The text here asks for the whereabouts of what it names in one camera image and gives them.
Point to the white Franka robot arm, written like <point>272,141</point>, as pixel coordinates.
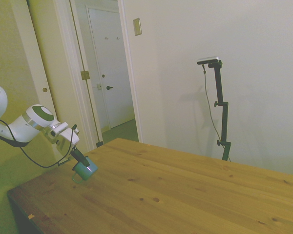
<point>24,126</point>

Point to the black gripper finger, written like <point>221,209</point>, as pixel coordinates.
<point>80,156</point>

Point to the white hallway door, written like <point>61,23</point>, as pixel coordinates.
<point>112,61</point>

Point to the white panel with round pull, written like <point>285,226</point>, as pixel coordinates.
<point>31,53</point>

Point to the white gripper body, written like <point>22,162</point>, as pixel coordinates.
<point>63,141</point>

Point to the beige wall switch plate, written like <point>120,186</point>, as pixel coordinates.
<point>137,26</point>

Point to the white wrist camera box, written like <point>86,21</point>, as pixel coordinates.
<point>57,131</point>

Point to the black camera stand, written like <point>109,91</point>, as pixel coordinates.
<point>224,117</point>

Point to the grey camera on stand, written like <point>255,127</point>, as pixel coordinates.
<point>208,60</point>

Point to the brass door latch plate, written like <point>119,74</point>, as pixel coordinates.
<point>99,86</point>

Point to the cream open hinged door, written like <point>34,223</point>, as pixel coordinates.
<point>56,48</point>

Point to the brass door hinge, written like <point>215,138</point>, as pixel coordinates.
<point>85,75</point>

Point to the teal enamel mug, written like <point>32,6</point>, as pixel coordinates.
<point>88,171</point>

